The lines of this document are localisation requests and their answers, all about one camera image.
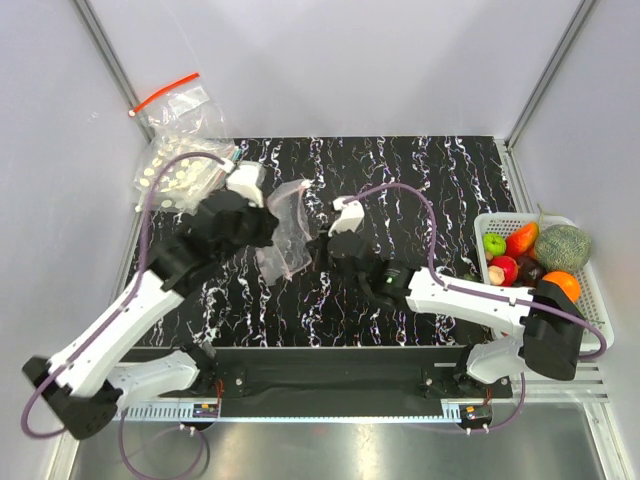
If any pink zipper clear bag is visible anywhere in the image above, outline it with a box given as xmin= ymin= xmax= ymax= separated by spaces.
xmin=256 ymin=179 xmax=312 ymax=286

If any green netted melon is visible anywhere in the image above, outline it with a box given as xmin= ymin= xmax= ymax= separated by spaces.
xmin=534 ymin=223 xmax=592 ymax=274

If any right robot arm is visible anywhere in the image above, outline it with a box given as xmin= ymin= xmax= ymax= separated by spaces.
xmin=306 ymin=230 xmax=585 ymax=399

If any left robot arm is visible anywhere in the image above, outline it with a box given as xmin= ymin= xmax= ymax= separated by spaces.
xmin=21 ymin=187 xmax=278 ymax=440

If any dotted clear bag stack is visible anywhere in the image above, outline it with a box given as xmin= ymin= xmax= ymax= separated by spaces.
xmin=134 ymin=134 xmax=240 ymax=214

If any red zipper clear bag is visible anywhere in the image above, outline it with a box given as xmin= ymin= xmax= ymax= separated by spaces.
xmin=128 ymin=72 xmax=228 ymax=140

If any green leaf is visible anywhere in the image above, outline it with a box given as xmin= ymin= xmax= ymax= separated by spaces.
xmin=462 ymin=273 xmax=482 ymax=283

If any green apple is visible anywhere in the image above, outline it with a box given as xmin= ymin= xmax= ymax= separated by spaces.
xmin=482 ymin=233 xmax=507 ymax=257

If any red apple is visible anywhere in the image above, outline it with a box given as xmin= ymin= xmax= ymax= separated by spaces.
xmin=488 ymin=256 xmax=519 ymax=287

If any red orange mango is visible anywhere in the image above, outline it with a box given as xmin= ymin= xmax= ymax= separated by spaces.
xmin=505 ymin=222 xmax=539 ymax=259

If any dark purple fruit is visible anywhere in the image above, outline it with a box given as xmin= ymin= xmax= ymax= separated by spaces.
xmin=516 ymin=255 xmax=547 ymax=287

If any orange fruit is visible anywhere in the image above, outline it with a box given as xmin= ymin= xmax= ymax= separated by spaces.
xmin=542 ymin=271 xmax=582 ymax=303

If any white plastic basket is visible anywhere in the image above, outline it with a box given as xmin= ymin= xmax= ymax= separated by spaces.
xmin=474 ymin=212 xmax=615 ymax=347

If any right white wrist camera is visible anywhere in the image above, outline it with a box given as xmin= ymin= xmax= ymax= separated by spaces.
xmin=328 ymin=197 xmax=364 ymax=237

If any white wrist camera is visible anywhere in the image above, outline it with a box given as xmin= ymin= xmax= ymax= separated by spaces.
xmin=328 ymin=197 xmax=364 ymax=237
xmin=225 ymin=161 xmax=266 ymax=208

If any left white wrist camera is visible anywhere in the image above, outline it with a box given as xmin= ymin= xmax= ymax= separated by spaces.
xmin=225 ymin=161 xmax=266 ymax=208

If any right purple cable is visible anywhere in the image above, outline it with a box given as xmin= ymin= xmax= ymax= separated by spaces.
xmin=344 ymin=182 xmax=614 ymax=434

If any purple cable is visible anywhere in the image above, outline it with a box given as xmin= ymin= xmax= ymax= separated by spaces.
xmin=19 ymin=151 xmax=236 ymax=476
xmin=344 ymin=182 xmax=614 ymax=434

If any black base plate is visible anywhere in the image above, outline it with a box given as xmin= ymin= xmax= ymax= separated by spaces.
xmin=158 ymin=344 xmax=516 ymax=419

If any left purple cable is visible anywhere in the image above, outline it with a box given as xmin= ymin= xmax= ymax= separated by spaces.
xmin=19 ymin=151 xmax=236 ymax=476

